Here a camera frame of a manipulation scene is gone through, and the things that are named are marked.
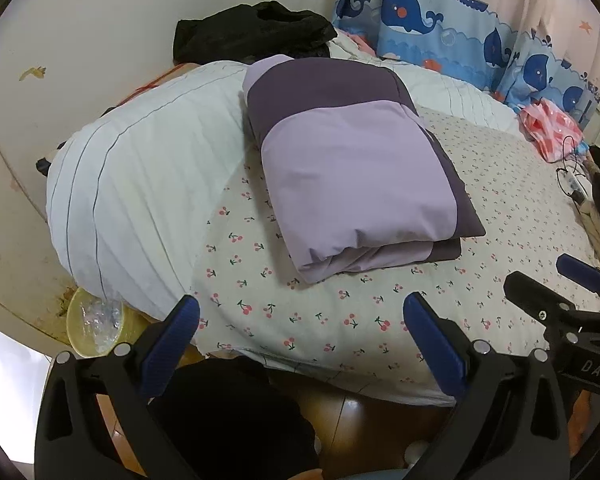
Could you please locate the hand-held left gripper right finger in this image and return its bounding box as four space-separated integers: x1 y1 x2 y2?
402 291 573 480

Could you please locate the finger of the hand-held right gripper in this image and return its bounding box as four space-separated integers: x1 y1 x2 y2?
503 270 600 329
556 253 600 297

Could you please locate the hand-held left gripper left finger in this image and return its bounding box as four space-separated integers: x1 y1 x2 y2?
34 294 216 480

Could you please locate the purple two-tone quilt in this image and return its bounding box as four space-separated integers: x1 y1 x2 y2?
241 57 486 285

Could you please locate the cherry print bed sheet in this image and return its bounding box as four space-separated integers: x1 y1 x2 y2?
187 107 600 408

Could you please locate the yellow plastic bowl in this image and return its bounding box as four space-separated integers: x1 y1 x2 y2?
66 286 148 358

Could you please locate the pink patterned cloth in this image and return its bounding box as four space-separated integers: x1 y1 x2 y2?
518 98 588 163

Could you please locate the white striped duvet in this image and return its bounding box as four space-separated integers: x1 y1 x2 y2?
46 42 521 321

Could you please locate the blue whale print curtain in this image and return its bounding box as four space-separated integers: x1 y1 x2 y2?
330 0 600 131

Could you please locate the black cloth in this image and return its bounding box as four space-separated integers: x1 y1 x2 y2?
173 1 338 66

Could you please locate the power strip with cable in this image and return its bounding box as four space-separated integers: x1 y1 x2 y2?
555 147 593 207

